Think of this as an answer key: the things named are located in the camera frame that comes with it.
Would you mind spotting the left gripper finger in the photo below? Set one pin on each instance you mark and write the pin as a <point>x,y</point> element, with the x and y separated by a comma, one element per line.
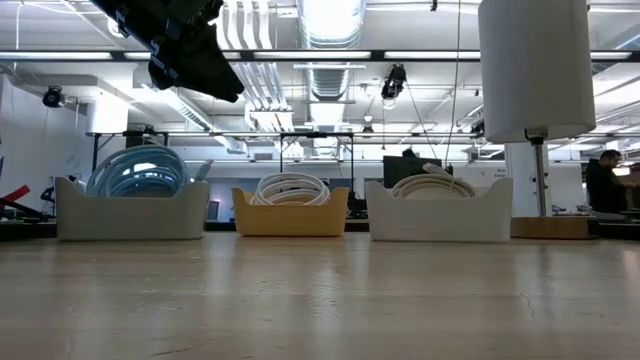
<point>205,70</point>

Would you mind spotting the black ceiling spotlight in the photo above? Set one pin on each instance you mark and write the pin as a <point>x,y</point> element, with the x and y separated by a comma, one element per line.
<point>52,96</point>
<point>395,81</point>

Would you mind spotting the grey plastic bin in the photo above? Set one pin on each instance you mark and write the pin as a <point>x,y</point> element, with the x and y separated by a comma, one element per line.
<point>132,215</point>

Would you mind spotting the orange plastic bin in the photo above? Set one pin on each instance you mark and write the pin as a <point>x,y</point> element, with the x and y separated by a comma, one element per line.
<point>290,217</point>

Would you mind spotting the black computer monitor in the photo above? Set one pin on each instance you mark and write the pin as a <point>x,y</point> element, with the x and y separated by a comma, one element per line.
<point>400,172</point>

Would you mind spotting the white plastic bin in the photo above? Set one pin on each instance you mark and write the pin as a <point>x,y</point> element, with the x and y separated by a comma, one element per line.
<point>440,220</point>

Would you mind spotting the table lamp with white shade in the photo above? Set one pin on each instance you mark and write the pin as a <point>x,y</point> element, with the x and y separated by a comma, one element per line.
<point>537,70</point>

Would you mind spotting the person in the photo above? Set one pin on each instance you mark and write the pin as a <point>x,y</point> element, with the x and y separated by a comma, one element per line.
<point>602,185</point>

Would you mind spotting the black overhead light rail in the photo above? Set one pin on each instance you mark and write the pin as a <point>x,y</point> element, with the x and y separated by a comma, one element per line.
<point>320,55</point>

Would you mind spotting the black metal table frame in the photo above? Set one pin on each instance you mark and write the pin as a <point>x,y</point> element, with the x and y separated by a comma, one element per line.
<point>315,135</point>

